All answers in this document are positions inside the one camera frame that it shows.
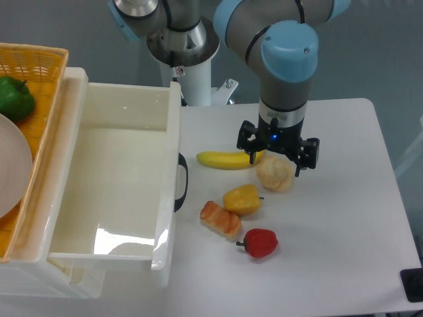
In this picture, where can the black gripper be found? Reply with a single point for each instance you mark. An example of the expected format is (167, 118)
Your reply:
(284, 140)

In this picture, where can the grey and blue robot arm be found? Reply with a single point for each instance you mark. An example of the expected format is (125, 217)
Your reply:
(275, 39)

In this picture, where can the round pale bread roll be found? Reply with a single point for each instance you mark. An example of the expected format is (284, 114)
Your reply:
(275, 173)

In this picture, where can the yellow banana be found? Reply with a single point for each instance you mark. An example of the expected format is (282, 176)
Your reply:
(227, 160)

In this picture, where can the yellow bell pepper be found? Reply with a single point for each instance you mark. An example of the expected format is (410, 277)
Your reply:
(243, 200)

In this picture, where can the red bell pepper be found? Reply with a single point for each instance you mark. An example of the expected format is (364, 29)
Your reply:
(259, 243)

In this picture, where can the white plastic drawer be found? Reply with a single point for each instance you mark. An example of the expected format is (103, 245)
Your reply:
(121, 190)

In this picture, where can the black device at table edge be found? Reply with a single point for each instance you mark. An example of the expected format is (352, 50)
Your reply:
(412, 284)

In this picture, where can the orange woven basket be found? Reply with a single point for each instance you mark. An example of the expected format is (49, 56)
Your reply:
(43, 67)

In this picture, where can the beige round plate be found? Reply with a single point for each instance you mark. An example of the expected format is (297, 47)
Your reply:
(16, 165)

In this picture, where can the green bell pepper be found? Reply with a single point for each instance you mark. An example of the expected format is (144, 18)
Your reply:
(17, 103)

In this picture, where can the white plastic drawer cabinet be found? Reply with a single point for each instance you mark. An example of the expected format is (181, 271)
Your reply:
(29, 272)

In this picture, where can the white table clamp bracket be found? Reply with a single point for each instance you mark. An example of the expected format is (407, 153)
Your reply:
(223, 95)

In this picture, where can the black drawer handle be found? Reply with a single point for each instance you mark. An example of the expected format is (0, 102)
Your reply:
(182, 182)

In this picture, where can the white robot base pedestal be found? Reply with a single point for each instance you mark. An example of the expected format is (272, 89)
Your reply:
(186, 57)

